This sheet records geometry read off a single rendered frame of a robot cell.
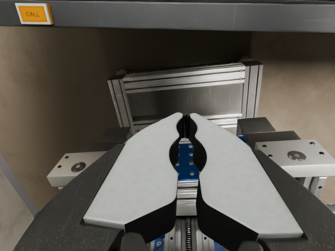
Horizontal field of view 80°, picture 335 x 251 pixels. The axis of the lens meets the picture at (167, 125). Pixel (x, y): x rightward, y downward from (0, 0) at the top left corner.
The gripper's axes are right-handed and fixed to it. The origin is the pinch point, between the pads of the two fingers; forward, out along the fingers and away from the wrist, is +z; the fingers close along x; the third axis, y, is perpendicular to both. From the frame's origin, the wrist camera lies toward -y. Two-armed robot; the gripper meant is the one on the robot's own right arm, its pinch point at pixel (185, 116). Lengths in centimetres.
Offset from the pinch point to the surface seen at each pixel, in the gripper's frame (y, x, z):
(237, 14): -5.0, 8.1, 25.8
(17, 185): 143, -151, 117
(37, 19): -3.9, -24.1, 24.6
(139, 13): -5.0, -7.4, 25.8
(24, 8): -5.5, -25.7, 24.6
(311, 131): 72, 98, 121
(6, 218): 159, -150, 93
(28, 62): 27, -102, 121
